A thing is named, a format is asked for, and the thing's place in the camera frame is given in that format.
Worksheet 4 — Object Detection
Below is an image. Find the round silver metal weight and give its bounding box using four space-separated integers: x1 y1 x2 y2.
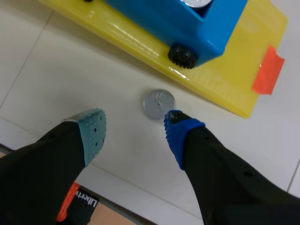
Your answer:
143 89 176 121
180 0 212 8

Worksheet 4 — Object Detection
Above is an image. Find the blue toy cart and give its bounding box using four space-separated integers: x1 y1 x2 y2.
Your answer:
105 0 248 69

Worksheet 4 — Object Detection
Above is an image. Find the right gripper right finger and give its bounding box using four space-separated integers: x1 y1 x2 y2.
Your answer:
163 110 300 225

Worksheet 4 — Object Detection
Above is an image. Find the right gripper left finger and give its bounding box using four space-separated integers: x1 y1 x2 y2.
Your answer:
0 108 107 225

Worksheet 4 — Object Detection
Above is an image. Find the black and orange box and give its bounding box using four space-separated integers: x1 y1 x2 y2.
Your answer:
55 180 100 225

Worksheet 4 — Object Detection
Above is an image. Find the yellow plastic ramp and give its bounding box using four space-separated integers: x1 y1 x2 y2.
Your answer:
38 0 288 119

